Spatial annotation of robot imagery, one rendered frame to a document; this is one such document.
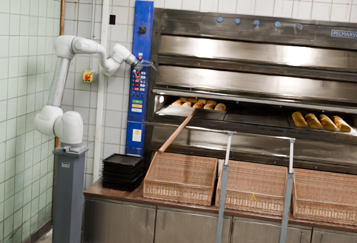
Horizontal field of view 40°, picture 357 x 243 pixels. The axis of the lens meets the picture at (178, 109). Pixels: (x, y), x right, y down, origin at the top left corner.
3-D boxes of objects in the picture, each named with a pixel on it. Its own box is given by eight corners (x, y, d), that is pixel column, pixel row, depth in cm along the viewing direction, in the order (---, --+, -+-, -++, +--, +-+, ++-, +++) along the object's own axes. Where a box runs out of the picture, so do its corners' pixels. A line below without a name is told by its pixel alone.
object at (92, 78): (84, 81, 440) (85, 69, 439) (95, 82, 439) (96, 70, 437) (82, 81, 433) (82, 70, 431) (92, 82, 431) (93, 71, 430)
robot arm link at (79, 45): (99, 39, 371) (83, 38, 376) (85, 36, 354) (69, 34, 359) (96, 56, 372) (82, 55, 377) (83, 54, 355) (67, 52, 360)
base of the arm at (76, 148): (51, 151, 349) (52, 143, 348) (64, 144, 370) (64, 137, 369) (76, 154, 346) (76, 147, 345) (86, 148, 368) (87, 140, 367)
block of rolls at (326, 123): (291, 116, 489) (291, 110, 489) (340, 121, 482) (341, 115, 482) (295, 126, 430) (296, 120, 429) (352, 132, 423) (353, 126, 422)
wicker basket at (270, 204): (219, 189, 433) (222, 158, 428) (284, 197, 424) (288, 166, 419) (213, 207, 385) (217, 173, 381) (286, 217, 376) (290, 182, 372)
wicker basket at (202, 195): (153, 181, 441) (155, 150, 436) (215, 188, 433) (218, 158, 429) (141, 198, 393) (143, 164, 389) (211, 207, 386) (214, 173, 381)
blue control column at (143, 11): (160, 179, 641) (173, 12, 608) (172, 181, 639) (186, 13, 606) (119, 237, 452) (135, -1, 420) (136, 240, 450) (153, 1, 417)
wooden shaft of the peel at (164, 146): (162, 154, 297) (162, 149, 297) (157, 153, 298) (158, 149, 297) (197, 111, 464) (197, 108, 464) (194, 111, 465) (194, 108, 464)
